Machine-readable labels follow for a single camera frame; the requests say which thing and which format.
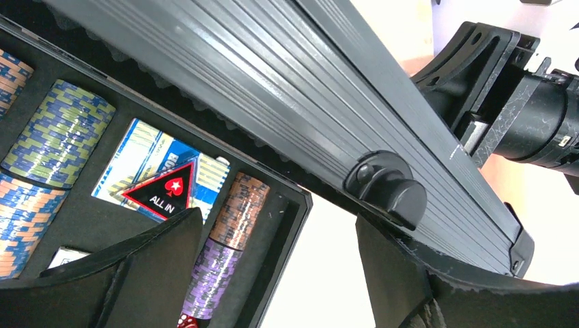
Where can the blue boxed card deck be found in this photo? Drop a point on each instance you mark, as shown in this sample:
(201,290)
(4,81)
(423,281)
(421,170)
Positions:
(145,151)

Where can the grey purple poker chip stack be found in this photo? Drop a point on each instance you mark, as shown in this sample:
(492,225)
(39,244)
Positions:
(210,277)

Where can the green poker chip stack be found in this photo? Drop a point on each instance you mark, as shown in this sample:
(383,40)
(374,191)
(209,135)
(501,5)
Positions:
(59,138)

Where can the blue backed playing card deck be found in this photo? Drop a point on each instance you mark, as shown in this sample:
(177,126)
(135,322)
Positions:
(65,255)

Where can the orange purple poker chip stack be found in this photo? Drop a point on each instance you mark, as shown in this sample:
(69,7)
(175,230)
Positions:
(14,76)

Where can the black poker set case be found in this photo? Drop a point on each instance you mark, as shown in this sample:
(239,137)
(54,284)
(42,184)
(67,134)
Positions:
(301,93)

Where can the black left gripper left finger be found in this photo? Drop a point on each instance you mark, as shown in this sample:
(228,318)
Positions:
(139,282)

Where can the triangular dealer button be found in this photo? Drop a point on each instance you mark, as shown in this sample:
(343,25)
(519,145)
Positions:
(164,194)

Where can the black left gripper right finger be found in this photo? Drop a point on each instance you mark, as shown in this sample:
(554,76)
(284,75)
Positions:
(412,285)

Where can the blue orange poker chip stack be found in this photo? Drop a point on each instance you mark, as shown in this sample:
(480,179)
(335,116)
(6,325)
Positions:
(27,210)

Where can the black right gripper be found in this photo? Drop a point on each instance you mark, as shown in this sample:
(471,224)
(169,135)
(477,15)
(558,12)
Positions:
(458,79)

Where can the red translucent die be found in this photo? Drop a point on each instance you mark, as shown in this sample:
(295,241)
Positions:
(186,321)

